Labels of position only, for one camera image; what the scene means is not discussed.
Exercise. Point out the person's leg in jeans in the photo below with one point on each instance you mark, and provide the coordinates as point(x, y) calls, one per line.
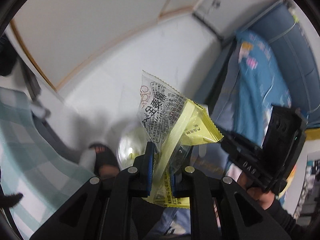
point(175, 220)

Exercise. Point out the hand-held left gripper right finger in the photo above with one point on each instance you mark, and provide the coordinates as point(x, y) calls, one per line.
point(174, 181)

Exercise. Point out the yellow clear plastic wrapper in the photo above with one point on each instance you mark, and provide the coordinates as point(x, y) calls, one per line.
point(160, 110)

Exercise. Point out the person's right forearm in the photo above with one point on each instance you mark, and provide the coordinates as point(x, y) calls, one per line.
point(282, 217)

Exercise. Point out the blue checked tablecloth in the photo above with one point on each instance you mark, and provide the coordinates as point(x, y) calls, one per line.
point(30, 150)

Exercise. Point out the person's right hand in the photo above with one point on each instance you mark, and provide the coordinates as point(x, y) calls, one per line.
point(262, 198)

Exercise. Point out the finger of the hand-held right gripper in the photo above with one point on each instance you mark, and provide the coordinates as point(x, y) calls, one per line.
point(240, 143)

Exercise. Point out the blue padded furniture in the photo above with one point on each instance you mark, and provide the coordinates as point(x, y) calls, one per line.
point(292, 45)

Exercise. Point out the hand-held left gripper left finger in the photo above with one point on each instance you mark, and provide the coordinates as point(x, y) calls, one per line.
point(149, 167)

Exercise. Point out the clear plastic bag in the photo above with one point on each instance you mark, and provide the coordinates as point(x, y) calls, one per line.
point(127, 145)

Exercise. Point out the black sandal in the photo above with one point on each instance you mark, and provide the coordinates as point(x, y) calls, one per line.
point(107, 158)

